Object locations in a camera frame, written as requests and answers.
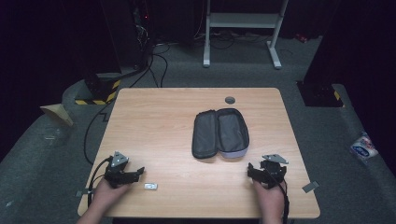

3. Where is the black floor cable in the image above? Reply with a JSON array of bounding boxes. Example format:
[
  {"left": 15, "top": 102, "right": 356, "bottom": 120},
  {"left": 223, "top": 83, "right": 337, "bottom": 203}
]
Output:
[{"left": 83, "top": 43, "right": 171, "bottom": 166}]

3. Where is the person's right hand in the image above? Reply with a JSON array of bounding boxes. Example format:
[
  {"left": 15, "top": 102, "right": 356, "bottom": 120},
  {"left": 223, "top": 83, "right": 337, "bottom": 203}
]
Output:
[{"left": 252, "top": 179, "right": 287, "bottom": 217}]

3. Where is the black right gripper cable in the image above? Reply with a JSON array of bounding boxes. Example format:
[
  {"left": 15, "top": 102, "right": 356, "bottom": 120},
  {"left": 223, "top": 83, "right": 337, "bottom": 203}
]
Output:
[{"left": 268, "top": 167, "right": 290, "bottom": 224}]

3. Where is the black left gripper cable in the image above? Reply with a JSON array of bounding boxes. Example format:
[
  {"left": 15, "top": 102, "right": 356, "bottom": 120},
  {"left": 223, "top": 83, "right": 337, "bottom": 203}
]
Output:
[{"left": 87, "top": 156, "right": 114, "bottom": 208}]

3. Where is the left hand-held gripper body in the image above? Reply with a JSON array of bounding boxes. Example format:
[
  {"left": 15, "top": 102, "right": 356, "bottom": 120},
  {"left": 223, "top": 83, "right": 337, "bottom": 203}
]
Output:
[{"left": 104, "top": 150, "right": 140, "bottom": 189}]

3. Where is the person's left hand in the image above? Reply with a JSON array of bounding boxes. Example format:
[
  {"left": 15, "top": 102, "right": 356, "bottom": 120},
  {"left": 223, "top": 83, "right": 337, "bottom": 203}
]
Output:
[{"left": 92, "top": 178, "right": 133, "bottom": 212}]

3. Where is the grey tape strip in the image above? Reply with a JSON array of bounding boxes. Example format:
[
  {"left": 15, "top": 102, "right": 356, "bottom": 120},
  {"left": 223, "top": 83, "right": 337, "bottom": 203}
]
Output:
[
  {"left": 75, "top": 188, "right": 95, "bottom": 198},
  {"left": 301, "top": 180, "right": 320, "bottom": 194}
]

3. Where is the black pencil case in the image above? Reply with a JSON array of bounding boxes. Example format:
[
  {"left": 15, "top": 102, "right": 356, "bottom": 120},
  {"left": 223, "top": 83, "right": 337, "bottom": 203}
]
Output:
[{"left": 191, "top": 107, "right": 250, "bottom": 160}]

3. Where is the white blue plastic packet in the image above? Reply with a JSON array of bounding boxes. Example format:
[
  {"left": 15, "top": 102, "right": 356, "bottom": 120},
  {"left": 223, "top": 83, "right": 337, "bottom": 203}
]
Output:
[{"left": 348, "top": 132, "right": 380, "bottom": 161}]

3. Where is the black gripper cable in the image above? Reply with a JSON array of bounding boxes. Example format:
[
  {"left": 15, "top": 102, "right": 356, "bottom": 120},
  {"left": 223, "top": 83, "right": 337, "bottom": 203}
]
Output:
[
  {"left": 87, "top": 156, "right": 114, "bottom": 208},
  {"left": 268, "top": 167, "right": 290, "bottom": 224}
]

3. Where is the black yellow striped stand base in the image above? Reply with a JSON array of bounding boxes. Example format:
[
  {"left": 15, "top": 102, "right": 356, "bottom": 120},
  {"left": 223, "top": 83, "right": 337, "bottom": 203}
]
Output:
[{"left": 74, "top": 72, "right": 122, "bottom": 106}]

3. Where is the dark equipment rack with wires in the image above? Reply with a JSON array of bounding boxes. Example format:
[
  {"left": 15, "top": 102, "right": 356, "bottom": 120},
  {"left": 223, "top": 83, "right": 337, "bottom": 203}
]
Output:
[{"left": 129, "top": 0, "right": 157, "bottom": 71}]

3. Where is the beige cardboard wedge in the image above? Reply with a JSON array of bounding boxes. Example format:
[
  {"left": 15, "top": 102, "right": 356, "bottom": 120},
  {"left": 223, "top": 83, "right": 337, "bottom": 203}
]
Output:
[{"left": 39, "top": 103, "right": 75, "bottom": 128}]

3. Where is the black stand base yellow corner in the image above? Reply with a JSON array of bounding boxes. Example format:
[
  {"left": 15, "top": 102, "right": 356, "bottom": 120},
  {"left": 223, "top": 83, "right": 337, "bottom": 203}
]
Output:
[{"left": 296, "top": 80, "right": 346, "bottom": 108}]

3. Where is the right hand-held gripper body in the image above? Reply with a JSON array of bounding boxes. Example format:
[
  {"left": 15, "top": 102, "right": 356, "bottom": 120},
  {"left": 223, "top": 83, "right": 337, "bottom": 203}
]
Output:
[{"left": 259, "top": 153, "right": 290, "bottom": 189}]

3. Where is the white metal stand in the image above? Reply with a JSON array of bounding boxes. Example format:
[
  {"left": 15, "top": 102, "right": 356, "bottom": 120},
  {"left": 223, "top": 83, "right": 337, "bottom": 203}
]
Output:
[{"left": 202, "top": 0, "right": 290, "bottom": 70}]

